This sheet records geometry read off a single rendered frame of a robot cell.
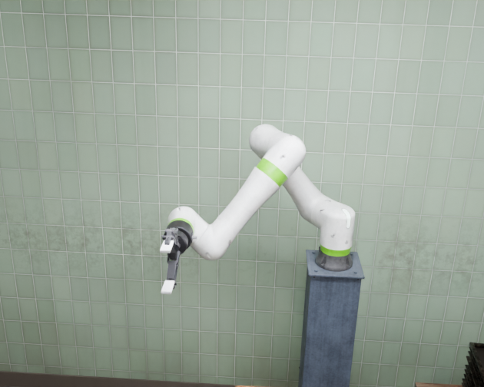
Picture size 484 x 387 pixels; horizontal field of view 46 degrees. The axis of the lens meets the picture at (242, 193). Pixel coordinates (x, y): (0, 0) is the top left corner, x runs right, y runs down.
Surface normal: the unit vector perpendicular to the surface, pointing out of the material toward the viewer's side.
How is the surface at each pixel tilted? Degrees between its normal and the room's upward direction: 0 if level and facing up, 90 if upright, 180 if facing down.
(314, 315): 90
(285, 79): 90
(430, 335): 90
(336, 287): 90
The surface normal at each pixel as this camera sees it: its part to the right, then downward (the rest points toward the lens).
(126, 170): -0.06, 0.36
